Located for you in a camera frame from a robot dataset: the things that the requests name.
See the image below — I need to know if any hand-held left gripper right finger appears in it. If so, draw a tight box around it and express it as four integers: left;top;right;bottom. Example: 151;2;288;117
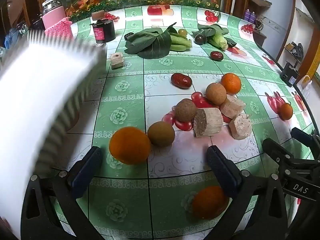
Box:
205;145;292;240

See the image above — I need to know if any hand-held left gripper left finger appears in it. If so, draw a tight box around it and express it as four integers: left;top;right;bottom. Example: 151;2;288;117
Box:
21;145;105;240

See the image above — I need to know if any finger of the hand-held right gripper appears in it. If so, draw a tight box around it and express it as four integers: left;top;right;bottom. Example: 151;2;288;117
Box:
291;127;320;155
262;138;320;173

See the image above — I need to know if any orange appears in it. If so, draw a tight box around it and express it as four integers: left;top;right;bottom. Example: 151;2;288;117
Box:
191;186;229;220
109;127;152;165
220;73;242;95

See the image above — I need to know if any large sugarcane piece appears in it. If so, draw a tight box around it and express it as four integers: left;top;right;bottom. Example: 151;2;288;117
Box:
193;107;224;138

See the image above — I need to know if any brown round fruit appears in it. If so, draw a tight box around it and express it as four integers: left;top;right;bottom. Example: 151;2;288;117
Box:
174;99;197;122
206;82;227;106
147;121;176;147

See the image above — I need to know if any white tray with striped rim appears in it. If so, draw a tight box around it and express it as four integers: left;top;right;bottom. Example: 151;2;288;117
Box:
0;29;108;240

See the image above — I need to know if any red jujube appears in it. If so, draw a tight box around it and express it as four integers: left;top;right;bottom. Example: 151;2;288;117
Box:
210;51;224;62
171;73;193;89

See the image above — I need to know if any small orange tangerine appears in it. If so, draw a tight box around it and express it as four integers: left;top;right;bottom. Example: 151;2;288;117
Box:
279;102;294;120

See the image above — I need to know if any black device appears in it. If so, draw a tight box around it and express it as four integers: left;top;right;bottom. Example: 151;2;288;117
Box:
280;61;299;87

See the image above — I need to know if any green patterned tablecloth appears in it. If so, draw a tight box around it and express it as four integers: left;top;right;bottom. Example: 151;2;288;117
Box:
50;4;315;240

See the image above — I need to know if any green bok choy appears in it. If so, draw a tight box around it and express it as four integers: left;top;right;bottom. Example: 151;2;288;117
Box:
192;23;237;51
124;22;193;59

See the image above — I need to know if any dark jar with red label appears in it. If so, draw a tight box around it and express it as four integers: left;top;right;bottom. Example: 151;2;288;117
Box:
89;19;117;44

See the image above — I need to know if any blue water jug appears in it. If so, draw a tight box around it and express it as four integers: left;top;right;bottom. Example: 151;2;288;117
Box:
4;29;20;49

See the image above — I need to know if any pink bottle with knit sleeve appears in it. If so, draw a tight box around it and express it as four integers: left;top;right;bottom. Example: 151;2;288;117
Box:
41;0;74;39

